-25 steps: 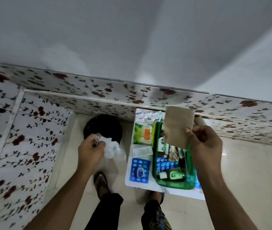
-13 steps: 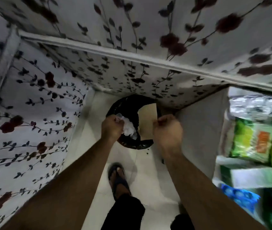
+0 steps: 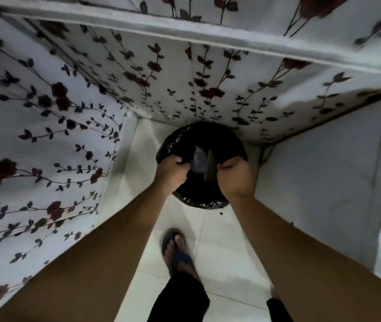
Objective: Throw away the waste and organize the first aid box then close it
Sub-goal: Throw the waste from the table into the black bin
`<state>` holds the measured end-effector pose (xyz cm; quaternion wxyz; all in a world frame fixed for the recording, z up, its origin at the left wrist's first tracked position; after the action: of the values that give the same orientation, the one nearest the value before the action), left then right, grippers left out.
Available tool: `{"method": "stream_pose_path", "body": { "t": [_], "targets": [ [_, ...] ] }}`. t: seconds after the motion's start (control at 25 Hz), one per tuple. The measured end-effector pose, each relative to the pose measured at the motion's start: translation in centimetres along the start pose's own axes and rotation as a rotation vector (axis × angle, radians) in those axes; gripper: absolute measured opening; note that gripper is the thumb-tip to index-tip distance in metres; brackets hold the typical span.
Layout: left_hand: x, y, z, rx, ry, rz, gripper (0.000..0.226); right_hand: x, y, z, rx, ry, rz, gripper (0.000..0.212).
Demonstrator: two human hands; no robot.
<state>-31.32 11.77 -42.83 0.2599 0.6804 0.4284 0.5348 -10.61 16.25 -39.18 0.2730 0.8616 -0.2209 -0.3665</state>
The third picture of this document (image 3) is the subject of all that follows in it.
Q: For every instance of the person's left hand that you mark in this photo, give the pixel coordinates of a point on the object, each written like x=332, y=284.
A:
x=170, y=173

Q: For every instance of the person's foot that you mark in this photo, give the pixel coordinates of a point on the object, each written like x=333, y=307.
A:
x=176, y=253

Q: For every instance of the person's left fingers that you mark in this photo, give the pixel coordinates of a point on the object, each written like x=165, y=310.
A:
x=181, y=163

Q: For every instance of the person's right hand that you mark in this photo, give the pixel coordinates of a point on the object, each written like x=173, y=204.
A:
x=237, y=179

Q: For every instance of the person's right forearm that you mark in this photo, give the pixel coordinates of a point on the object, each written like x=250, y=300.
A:
x=311, y=264

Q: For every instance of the black plastic trash bag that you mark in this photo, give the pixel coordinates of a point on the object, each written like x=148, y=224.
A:
x=204, y=144

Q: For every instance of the person's right fingers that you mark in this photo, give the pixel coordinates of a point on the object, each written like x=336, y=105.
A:
x=224, y=165

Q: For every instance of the dark flip-flop sandal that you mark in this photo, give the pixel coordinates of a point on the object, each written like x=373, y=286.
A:
x=177, y=256

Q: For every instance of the grey litter in bag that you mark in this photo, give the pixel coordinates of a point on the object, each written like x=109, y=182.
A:
x=201, y=163

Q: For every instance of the black trouser leg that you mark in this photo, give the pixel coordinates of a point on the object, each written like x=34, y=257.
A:
x=180, y=298
x=277, y=311

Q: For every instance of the person's left forearm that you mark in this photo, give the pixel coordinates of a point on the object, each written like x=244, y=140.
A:
x=86, y=258

